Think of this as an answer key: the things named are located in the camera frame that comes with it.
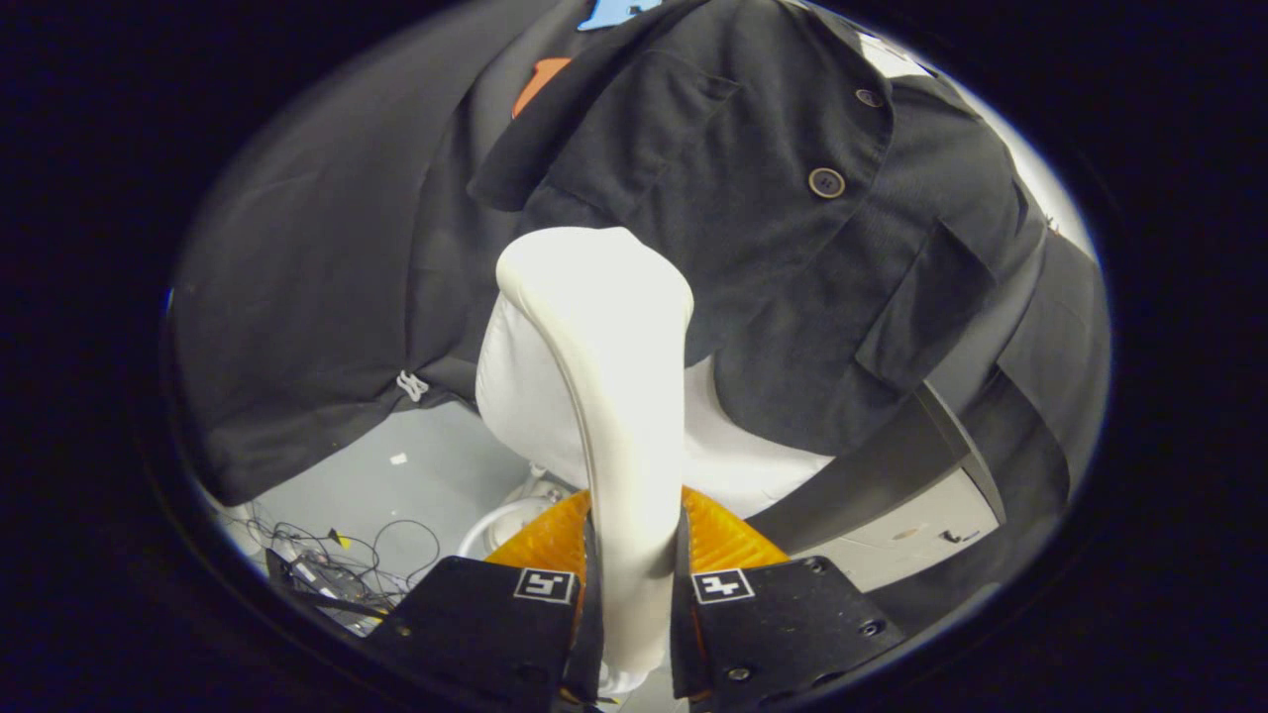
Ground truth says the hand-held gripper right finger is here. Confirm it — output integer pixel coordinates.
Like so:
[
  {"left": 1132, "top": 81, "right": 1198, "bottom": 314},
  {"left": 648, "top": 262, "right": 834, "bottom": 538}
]
[{"left": 672, "top": 485, "right": 907, "bottom": 706}]

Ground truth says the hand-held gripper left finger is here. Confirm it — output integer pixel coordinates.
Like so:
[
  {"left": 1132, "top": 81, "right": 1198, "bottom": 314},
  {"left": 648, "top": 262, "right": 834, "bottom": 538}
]
[{"left": 367, "top": 490, "right": 605, "bottom": 709}]

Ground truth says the white garment steamer base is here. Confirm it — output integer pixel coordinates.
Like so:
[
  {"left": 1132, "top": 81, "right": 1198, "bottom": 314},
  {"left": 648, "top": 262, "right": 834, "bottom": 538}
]
[{"left": 458, "top": 463, "right": 585, "bottom": 560}]

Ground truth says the white garment steamer head with hose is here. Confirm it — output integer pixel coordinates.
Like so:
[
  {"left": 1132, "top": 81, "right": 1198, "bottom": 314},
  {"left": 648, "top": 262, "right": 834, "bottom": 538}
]
[{"left": 495, "top": 226, "right": 696, "bottom": 694}]

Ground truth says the black suit jacket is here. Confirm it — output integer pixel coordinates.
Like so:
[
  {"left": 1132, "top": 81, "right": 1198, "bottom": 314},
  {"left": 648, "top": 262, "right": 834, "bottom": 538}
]
[{"left": 466, "top": 0, "right": 1051, "bottom": 457}]

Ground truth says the grey and beige cabinet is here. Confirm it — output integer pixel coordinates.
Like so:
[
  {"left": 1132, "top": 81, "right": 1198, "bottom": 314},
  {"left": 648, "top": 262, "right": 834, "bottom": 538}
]
[{"left": 743, "top": 381, "right": 1006, "bottom": 593}]

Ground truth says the black backdrop cloth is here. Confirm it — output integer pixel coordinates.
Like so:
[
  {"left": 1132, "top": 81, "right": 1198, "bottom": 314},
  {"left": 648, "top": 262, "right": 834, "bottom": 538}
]
[{"left": 166, "top": 0, "right": 1112, "bottom": 635}]

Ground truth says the bundle of black floor cables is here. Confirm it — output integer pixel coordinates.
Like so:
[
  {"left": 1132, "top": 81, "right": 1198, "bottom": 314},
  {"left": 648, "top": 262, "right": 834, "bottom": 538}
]
[{"left": 223, "top": 500, "right": 442, "bottom": 635}]

